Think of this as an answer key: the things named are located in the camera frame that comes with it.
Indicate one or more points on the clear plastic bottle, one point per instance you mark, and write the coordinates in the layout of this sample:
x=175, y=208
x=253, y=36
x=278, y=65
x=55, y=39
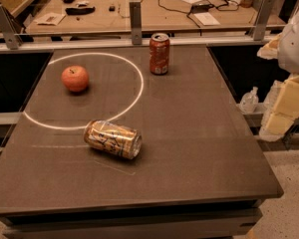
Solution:
x=249, y=101

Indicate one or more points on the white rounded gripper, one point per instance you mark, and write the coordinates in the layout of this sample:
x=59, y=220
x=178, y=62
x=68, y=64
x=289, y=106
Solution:
x=295, y=45

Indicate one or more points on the left metal rail bracket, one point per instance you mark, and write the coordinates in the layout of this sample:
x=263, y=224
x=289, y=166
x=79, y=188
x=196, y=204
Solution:
x=10, y=29

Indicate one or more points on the wooden background desk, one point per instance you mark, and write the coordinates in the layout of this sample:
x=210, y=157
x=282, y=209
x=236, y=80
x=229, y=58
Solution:
x=157, y=16

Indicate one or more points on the white paper card left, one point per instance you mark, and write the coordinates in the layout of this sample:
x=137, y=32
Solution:
x=52, y=19

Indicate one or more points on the right metal rail bracket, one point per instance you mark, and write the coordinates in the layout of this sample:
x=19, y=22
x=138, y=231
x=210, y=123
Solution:
x=261, y=21

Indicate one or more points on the red soda can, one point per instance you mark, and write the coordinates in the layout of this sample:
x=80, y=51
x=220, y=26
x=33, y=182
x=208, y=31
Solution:
x=159, y=53

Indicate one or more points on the metal rail bracket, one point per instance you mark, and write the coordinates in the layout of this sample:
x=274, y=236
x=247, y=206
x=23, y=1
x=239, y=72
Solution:
x=10, y=29
x=136, y=22
x=261, y=21

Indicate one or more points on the white paper card right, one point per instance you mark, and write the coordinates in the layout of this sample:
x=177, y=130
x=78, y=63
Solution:
x=206, y=19

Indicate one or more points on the orange patterned soda can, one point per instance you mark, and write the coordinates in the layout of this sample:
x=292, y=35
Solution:
x=114, y=139

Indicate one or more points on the black power adapter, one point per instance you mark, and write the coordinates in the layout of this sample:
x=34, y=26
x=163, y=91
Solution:
x=200, y=7

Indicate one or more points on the small black object on desk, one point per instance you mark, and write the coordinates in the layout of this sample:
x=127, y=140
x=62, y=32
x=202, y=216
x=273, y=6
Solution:
x=112, y=8

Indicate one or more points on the middle metal rail bracket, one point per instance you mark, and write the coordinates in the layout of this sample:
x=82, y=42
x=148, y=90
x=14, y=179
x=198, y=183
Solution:
x=136, y=22

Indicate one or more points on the black device on desk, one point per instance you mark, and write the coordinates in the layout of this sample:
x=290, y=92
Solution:
x=80, y=11

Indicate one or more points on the white paper card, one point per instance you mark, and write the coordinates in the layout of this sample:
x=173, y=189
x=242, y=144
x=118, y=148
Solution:
x=206, y=19
x=52, y=19

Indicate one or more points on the red apple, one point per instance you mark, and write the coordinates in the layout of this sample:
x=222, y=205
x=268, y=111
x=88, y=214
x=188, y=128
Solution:
x=75, y=78

